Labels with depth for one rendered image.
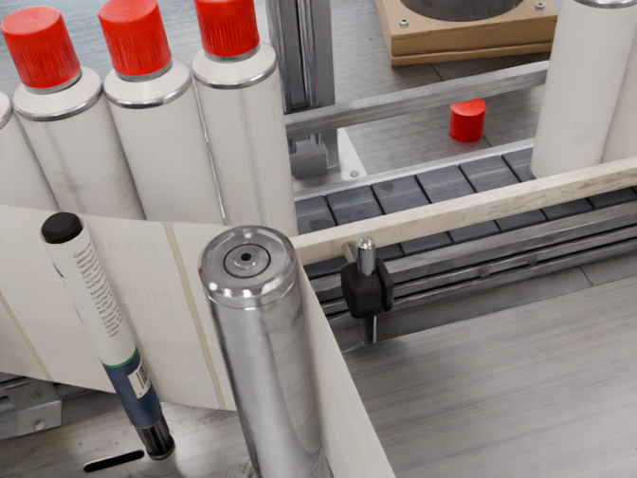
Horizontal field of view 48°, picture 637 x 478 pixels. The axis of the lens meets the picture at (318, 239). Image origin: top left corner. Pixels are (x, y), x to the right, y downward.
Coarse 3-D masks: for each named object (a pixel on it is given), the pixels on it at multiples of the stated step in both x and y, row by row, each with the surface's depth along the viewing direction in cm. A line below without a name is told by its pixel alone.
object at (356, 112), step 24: (504, 72) 53; (528, 72) 53; (384, 96) 52; (408, 96) 52; (432, 96) 52; (456, 96) 53; (480, 96) 53; (288, 120) 51; (312, 120) 51; (336, 120) 52; (360, 120) 52
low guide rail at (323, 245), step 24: (600, 168) 52; (624, 168) 52; (504, 192) 51; (528, 192) 51; (552, 192) 51; (576, 192) 52; (600, 192) 53; (384, 216) 50; (408, 216) 50; (432, 216) 50; (456, 216) 50; (480, 216) 51; (504, 216) 52; (312, 240) 49; (336, 240) 49; (384, 240) 50
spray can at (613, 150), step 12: (636, 36) 48; (636, 48) 49; (636, 60) 49; (636, 72) 50; (624, 84) 51; (636, 84) 50; (624, 96) 51; (636, 96) 51; (624, 108) 52; (636, 108) 51; (612, 120) 53; (624, 120) 52; (636, 120) 52; (612, 132) 54; (624, 132) 53; (636, 132) 52; (612, 144) 54; (624, 144) 53; (636, 144) 53; (612, 156) 55; (624, 156) 54
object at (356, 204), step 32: (480, 160) 59; (512, 160) 59; (352, 192) 57; (384, 192) 57; (416, 192) 57; (448, 192) 57; (480, 192) 56; (608, 192) 55; (320, 224) 55; (480, 224) 54; (512, 224) 54; (384, 256) 52
